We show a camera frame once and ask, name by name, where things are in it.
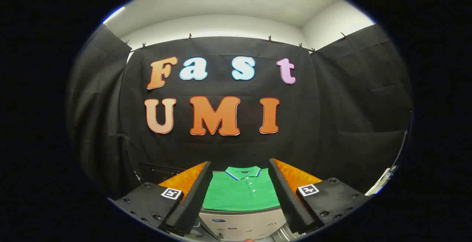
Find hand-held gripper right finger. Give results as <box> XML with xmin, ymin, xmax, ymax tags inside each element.
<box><xmin>268</xmin><ymin>158</ymin><xmax>371</xmax><ymax>235</ymax></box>

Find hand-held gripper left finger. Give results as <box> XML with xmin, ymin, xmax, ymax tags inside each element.
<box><xmin>114</xmin><ymin>161</ymin><xmax>213</xmax><ymax>237</ymax></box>

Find dark glass washing machine lid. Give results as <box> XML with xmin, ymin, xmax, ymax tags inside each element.
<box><xmin>138</xmin><ymin>162</ymin><xmax>185</xmax><ymax>184</ymax></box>

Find green polo shirt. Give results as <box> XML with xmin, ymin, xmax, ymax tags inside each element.
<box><xmin>202</xmin><ymin>166</ymin><xmax>281</xmax><ymax>212</ymax></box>

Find black backdrop cloth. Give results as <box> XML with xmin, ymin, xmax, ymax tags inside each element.
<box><xmin>66</xmin><ymin>24</ymin><xmax>413</xmax><ymax>200</ymax></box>

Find white panel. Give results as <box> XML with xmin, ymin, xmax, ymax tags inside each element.
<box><xmin>365</xmin><ymin>166</ymin><xmax>398</xmax><ymax>197</ymax></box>

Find row of black cloth clips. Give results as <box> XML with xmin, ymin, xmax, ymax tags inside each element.
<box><xmin>125</xmin><ymin>32</ymin><xmax>349</xmax><ymax>55</ymax></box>

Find ceiling light strip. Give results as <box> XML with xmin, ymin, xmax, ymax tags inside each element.
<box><xmin>103</xmin><ymin>6</ymin><xmax>126</xmax><ymax>25</ymax></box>

